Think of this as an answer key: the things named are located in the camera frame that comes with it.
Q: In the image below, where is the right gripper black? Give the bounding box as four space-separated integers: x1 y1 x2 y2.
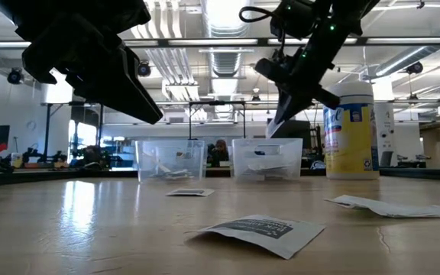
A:
254 0 358 126

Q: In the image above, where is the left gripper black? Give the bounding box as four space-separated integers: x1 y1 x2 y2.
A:
0 0 163 125

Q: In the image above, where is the green striped bandage packet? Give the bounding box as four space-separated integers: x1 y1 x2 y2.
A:
149 162 195 182

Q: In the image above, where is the black monitor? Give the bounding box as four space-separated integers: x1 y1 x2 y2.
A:
267 118 312 139

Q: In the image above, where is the Lysol wipes canister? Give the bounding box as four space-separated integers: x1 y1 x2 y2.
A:
322 81 380 180

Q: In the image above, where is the clear plastic bin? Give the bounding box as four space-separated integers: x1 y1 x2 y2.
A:
134 139 205 183
231 137 304 183

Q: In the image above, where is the white pillar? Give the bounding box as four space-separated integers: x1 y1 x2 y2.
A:
372 101 396 169

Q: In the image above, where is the person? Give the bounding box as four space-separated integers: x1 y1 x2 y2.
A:
206 139 231 168

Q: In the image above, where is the black ceiling camera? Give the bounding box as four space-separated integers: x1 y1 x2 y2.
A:
406 61 424 76
6 67 25 86
137 60 152 78

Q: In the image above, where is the white cylindrical duct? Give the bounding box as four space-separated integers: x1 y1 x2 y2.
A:
40 78 74 105

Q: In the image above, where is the black background rig frame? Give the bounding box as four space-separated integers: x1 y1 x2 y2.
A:
188 100 247 141
40 99 105 165

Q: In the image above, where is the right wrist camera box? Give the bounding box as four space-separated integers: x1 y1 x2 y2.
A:
270 0 317 39

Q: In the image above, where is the silver ceiling duct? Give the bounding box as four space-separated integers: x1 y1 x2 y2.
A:
200 0 255 119

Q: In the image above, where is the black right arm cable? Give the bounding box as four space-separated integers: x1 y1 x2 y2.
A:
238 5 286 58

